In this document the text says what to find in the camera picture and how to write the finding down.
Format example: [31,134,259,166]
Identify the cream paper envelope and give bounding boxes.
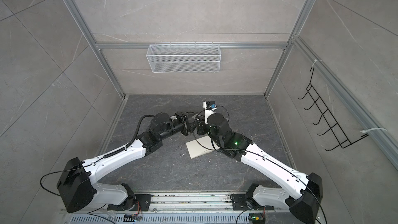
[186,136,220,159]

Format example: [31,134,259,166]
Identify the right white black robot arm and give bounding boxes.
[195,113,327,224]

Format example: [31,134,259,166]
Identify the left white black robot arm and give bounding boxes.
[57,112,197,213]

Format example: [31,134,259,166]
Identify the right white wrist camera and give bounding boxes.
[203,101,217,124]

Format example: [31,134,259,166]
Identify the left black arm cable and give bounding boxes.
[39,114,156,197]

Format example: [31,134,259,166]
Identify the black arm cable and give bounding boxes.
[39,114,156,197]
[192,105,329,224]

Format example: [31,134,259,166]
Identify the white wire mesh basket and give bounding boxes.
[146,44,221,73]

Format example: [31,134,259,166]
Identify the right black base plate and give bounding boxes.
[230,194,275,211]

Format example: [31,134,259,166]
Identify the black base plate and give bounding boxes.
[230,194,275,211]
[107,194,152,211]

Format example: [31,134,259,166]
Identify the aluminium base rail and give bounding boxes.
[62,192,300,224]

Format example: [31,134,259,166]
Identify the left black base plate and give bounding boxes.
[107,194,152,211]

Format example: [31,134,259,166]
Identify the black wire hook rack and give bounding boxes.
[297,67,369,151]

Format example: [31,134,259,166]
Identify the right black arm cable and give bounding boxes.
[192,105,329,224]

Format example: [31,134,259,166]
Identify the white cable tie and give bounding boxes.
[360,127,388,133]

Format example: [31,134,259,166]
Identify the aluminium frame profiles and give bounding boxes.
[63,0,398,167]

